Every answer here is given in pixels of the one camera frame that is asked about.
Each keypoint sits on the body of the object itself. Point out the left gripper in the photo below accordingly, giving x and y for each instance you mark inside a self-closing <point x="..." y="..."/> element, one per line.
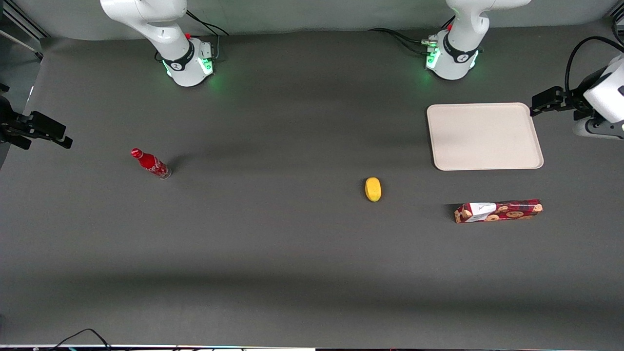
<point x="571" y="101"/>

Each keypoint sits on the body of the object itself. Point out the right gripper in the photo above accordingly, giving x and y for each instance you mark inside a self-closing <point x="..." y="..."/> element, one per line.
<point x="10" y="123"/>

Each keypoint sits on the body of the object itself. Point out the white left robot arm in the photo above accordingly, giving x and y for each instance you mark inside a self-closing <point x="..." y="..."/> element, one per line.
<point x="456" y="46"/>

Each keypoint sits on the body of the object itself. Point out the beige plastic tray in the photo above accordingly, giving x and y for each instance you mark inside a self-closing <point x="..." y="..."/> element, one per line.
<point x="483" y="136"/>

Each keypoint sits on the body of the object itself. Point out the red cookie box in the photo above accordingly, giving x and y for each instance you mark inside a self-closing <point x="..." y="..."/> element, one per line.
<point x="507" y="210"/>

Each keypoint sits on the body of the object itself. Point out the red cola bottle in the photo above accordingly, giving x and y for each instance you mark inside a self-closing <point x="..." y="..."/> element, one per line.
<point x="151" y="163"/>

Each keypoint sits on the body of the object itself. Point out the yellow lemon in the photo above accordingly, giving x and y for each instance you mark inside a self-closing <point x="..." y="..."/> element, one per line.
<point x="373" y="189"/>

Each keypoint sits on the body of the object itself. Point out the aluminium frame rail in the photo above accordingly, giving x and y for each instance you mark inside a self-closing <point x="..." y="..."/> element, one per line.
<point x="24" y="22"/>

